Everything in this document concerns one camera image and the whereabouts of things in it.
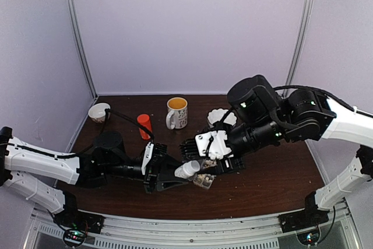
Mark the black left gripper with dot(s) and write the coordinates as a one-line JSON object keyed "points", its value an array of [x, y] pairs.
{"points": [[159, 163]]}

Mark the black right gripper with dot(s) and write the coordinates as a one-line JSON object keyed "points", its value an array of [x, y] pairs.
{"points": [[232, 165]]}

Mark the clear plastic pill organizer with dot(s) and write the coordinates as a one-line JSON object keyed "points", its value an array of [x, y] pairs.
{"points": [[194, 179]]}

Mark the orange pill bottle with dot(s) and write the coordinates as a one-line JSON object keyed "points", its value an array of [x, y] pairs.
{"points": [[145, 121]]}

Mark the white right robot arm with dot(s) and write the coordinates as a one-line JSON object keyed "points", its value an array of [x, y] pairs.
{"points": [[267, 119]]}

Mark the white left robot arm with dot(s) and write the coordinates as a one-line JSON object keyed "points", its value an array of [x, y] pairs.
{"points": [[21, 161]]}

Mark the white pills in organizer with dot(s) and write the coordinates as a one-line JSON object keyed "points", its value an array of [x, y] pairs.
{"points": [[205, 180]]}

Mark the white scalloped dish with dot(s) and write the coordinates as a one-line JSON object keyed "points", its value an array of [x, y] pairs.
{"points": [[217, 114]]}

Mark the yellow-lined patterned mug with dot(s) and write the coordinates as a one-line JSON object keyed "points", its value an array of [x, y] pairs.
{"points": [[177, 115]]}

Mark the white ceramic bowl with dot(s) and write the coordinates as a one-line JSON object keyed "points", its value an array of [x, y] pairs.
{"points": [[97, 112]]}

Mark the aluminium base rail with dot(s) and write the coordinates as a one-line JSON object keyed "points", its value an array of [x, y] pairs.
{"points": [[255, 232]]}

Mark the aluminium frame post right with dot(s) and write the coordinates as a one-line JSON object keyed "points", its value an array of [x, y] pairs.
{"points": [[299, 43]]}

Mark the aluminium frame post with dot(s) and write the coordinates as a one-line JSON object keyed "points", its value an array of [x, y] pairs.
{"points": [[299, 43], [80, 48]]}

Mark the aluminium frame post left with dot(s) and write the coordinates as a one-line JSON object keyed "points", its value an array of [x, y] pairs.
{"points": [[80, 48]]}

